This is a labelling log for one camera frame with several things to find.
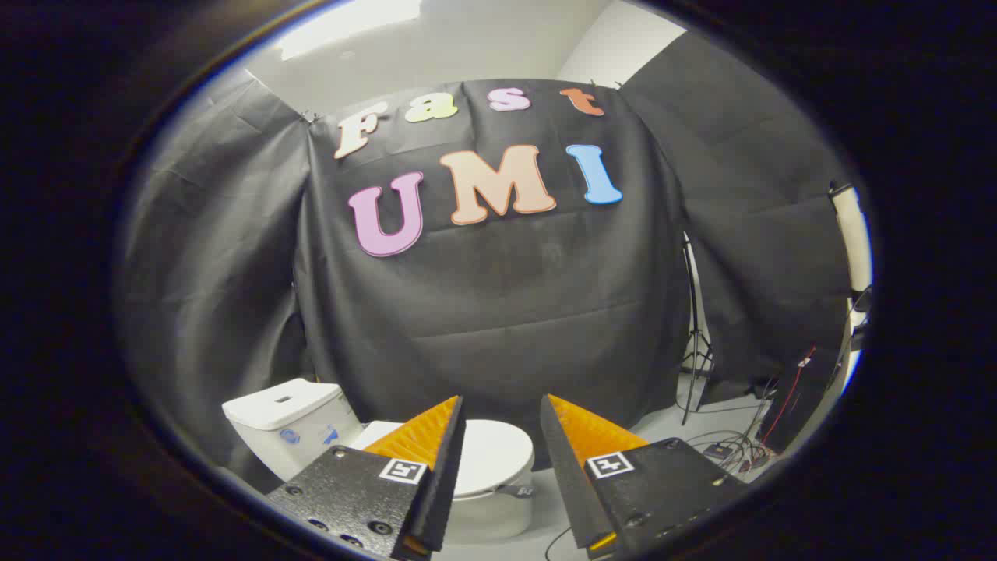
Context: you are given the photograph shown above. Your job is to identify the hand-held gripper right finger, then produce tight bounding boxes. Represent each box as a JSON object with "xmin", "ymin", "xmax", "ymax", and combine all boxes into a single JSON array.
[{"xmin": 539, "ymin": 393, "xmax": 750, "ymax": 558}]

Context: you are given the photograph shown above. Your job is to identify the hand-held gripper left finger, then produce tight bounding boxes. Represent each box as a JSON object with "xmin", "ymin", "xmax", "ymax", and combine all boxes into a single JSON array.
[{"xmin": 265, "ymin": 395, "xmax": 468, "ymax": 561}]

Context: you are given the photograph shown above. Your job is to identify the white toilet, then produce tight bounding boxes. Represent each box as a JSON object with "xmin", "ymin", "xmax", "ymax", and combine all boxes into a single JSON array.
[{"xmin": 222, "ymin": 378, "xmax": 538, "ymax": 546}]

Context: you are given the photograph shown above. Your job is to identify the black backdrop cloth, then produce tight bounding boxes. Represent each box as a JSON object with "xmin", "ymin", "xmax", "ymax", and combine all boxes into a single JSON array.
[{"xmin": 294, "ymin": 78, "xmax": 694, "ymax": 468}]

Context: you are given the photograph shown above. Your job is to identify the black light stand tripod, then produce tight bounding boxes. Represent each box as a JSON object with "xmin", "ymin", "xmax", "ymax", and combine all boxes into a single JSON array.
[{"xmin": 679, "ymin": 234, "xmax": 716, "ymax": 425}]

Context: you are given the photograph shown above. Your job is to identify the black flat panel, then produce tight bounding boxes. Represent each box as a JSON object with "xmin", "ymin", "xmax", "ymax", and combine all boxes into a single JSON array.
[{"xmin": 759, "ymin": 343, "xmax": 846, "ymax": 453}]

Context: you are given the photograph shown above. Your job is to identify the plain black cloth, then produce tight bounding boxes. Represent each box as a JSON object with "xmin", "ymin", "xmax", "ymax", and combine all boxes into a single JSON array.
[
  {"xmin": 619, "ymin": 31, "xmax": 854, "ymax": 406},
  {"xmin": 117, "ymin": 74, "xmax": 320, "ymax": 492}
]

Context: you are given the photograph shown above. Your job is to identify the tangle of black cables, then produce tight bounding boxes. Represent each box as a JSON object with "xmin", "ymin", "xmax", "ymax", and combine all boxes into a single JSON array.
[{"xmin": 685, "ymin": 429, "xmax": 780, "ymax": 476}]

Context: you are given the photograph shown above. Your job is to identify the red cable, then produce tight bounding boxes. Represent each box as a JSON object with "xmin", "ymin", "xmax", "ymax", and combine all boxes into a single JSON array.
[{"xmin": 763, "ymin": 347, "xmax": 817, "ymax": 445}]

